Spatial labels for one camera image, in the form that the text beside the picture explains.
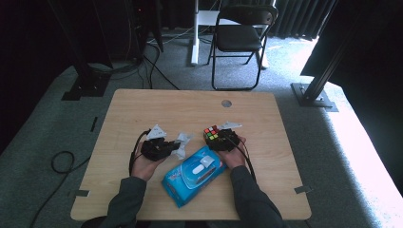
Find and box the person's right hand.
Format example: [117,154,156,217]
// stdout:
[218,136,247,170]

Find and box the grey tape piece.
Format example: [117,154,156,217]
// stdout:
[294,185,314,195]

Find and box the hand-held gripper cable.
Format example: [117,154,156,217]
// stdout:
[225,136,258,183]
[127,128,152,177]

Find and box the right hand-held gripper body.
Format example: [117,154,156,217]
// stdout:
[218,121,242,152]

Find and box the person's left hand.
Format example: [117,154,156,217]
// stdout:
[130,148,167,182]

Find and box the coiled cable bundle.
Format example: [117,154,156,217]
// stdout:
[88,59,144,81]

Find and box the black folding chair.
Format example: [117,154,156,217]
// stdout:
[207,3,279,92]

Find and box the black metal stand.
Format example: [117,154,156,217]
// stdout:
[290,18,359,113]
[47,0,112,102]

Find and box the blue wet wipe pack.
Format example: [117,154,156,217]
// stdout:
[161,145,228,209]

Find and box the black equipment tower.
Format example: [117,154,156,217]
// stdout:
[126,0,164,62]

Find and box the dark pleated curtain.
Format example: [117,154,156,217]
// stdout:
[269,0,336,42]

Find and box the multicoloured puzzle cube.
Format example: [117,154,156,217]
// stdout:
[203,124,221,143]

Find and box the left hand-held gripper cable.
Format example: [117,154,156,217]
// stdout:
[127,128,152,177]

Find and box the white desk frame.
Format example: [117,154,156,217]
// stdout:
[190,0,270,70]

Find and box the right hand-held gripper cable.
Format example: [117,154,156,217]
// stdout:
[225,136,258,183]

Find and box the black looped floor cable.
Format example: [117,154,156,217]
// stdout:
[29,150,92,228]

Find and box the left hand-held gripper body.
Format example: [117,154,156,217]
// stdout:
[141,123,174,162]

